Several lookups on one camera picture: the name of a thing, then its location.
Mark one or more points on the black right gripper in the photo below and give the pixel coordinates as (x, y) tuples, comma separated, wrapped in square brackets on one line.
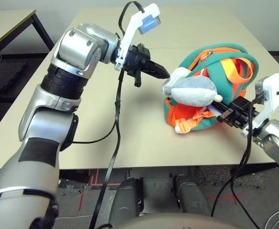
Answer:
[(241, 112)]

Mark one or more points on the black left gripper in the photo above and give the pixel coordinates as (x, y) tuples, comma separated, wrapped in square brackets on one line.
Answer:
[(137, 59)]

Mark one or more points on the teal and orange backpack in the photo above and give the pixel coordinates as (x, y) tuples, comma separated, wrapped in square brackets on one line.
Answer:
[(223, 76)]

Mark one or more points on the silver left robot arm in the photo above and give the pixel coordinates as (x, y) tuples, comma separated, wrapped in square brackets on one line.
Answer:
[(58, 100)]

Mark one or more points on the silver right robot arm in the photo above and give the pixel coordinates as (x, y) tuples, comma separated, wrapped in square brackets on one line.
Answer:
[(273, 136)]

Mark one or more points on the dark speckled floor mat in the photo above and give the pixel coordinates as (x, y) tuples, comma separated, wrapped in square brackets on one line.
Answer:
[(225, 177)]

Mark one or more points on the dark grey right robot leg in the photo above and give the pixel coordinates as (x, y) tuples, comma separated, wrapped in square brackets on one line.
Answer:
[(192, 198)]

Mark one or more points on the dark grey robot leg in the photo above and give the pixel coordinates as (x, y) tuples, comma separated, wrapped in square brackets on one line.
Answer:
[(126, 200), (192, 198)]

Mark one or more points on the grey robot torso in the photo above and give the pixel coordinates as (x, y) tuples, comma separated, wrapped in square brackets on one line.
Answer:
[(165, 221)]

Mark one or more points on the dark grey left robot leg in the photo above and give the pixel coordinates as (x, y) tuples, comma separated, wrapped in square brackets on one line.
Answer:
[(126, 200)]

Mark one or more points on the black foam floor mat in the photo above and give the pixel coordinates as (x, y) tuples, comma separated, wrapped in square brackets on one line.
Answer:
[(3, 76)]

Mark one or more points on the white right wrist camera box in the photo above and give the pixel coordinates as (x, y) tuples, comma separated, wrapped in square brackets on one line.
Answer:
[(275, 93)]

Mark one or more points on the beige side table black frame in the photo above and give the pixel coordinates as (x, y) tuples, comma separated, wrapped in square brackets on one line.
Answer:
[(8, 26)]

